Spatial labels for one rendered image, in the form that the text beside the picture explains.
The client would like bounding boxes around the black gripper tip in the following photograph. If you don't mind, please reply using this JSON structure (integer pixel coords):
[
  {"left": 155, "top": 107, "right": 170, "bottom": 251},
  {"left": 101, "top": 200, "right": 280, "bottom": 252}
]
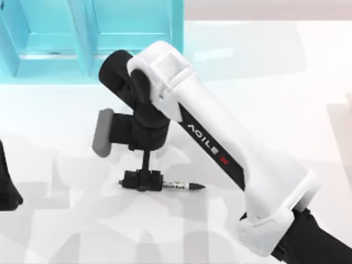
[{"left": 0, "top": 140, "right": 24, "bottom": 213}]

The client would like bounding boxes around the black and white marker pen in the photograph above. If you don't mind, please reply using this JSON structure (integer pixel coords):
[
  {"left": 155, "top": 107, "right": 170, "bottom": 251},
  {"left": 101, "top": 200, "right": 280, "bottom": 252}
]
[{"left": 117, "top": 179, "right": 206, "bottom": 191}]

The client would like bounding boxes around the light blue rack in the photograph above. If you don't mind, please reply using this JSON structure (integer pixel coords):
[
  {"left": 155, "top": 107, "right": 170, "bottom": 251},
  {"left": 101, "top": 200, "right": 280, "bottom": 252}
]
[{"left": 0, "top": 0, "right": 185, "bottom": 85}]

